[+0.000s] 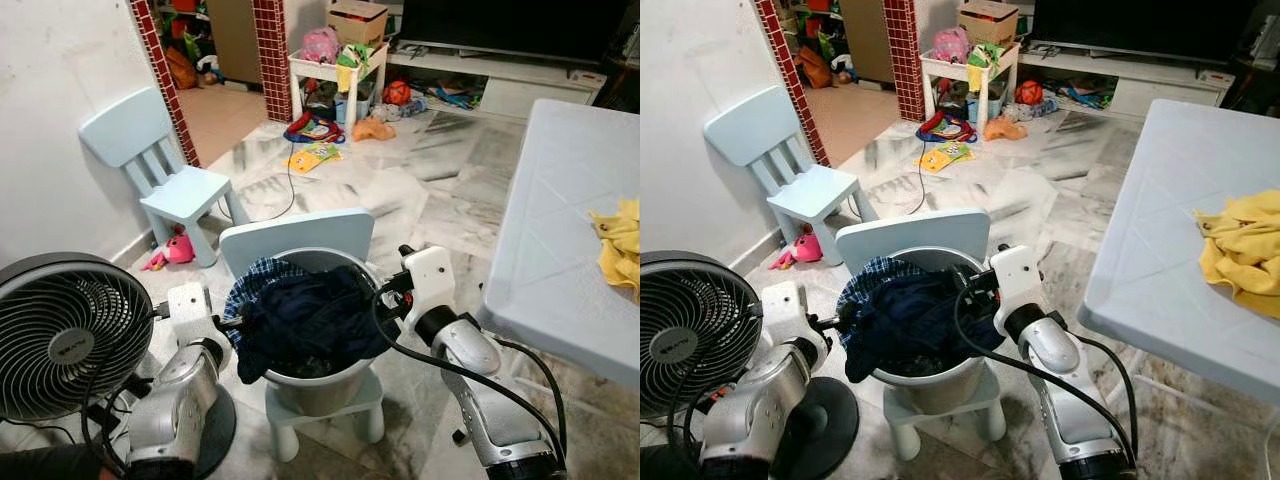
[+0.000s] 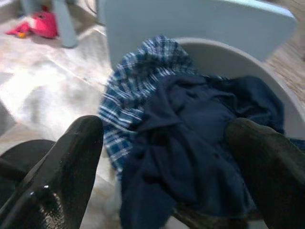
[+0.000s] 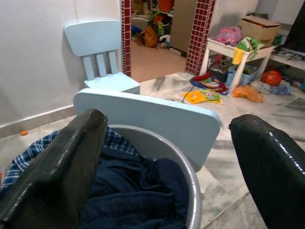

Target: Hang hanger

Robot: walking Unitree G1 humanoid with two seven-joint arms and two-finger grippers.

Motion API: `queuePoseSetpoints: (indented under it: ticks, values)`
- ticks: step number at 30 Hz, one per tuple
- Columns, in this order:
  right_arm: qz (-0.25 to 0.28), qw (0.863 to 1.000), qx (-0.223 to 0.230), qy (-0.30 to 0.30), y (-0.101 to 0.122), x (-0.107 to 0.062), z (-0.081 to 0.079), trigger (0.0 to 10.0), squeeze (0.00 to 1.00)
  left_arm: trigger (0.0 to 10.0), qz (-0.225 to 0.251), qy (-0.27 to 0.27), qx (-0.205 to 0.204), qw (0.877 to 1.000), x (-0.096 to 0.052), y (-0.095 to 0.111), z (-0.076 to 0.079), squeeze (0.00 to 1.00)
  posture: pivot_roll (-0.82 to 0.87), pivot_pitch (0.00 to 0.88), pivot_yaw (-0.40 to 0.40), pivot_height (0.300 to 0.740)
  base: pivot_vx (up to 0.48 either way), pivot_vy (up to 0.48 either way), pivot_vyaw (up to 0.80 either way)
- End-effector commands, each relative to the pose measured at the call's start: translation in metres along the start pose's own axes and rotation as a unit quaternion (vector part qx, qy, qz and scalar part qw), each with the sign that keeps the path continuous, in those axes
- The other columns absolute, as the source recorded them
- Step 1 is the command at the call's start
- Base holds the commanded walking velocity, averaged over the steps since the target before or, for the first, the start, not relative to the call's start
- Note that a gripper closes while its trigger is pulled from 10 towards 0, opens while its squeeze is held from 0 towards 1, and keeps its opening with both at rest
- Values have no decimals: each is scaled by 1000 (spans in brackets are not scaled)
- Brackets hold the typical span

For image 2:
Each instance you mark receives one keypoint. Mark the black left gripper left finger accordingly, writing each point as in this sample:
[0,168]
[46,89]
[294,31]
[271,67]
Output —
[59,171]

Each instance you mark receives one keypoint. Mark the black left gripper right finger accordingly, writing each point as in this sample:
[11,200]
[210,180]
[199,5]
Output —
[274,171]

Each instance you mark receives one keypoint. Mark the navy blue garment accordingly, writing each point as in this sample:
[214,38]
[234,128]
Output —
[190,143]

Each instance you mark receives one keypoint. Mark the grey plastic bucket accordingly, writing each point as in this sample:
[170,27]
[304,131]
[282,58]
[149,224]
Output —
[238,59]

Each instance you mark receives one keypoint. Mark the blue plaid garment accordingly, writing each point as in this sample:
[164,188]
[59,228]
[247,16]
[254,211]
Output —
[143,78]

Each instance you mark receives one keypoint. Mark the pink plush toy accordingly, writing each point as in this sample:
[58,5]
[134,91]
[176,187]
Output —
[43,23]

